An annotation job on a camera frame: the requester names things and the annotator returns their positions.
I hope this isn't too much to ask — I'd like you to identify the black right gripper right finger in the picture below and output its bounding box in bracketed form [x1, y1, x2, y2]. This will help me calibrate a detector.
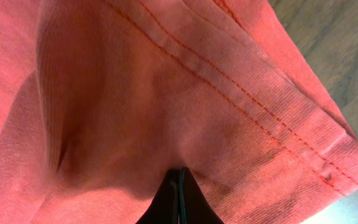
[178, 167, 223, 224]

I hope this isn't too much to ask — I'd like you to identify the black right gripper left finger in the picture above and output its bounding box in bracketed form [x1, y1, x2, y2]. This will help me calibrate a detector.
[136, 169, 180, 224]

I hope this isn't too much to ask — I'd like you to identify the red orange t-shirt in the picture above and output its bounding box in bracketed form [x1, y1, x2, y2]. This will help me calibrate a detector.
[0, 0, 358, 223]

